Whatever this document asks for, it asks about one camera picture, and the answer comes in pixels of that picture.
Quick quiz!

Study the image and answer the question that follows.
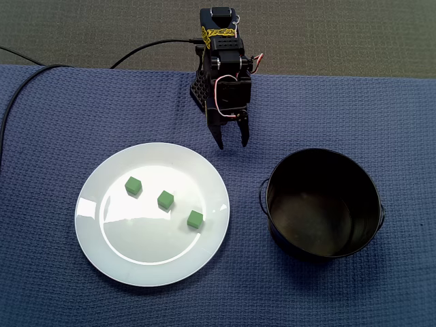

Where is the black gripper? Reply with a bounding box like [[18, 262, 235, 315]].
[[204, 73, 253, 151]]

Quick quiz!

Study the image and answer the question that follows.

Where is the white round plate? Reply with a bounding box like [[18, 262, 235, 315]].
[[74, 142, 231, 287]]

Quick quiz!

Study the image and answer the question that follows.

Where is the blue waffle cloth mat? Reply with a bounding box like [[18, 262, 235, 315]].
[[0, 64, 436, 327]]

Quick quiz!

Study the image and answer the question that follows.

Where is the green cube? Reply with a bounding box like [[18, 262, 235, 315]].
[[187, 210, 204, 230], [124, 176, 143, 196], [157, 189, 175, 210]]

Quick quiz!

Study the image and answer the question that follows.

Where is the thick black cable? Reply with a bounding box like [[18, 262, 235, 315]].
[[0, 63, 72, 153]]

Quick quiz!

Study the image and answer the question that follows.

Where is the thin black cable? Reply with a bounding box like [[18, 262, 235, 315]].
[[0, 45, 44, 65]]

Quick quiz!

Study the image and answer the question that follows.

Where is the black metal bucket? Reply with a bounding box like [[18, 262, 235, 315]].
[[259, 147, 386, 262]]

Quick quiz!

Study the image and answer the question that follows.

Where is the black lattice robot base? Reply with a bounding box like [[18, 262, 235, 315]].
[[189, 46, 209, 114]]

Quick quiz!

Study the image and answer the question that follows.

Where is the black cable with plug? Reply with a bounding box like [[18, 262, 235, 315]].
[[109, 37, 206, 70]]

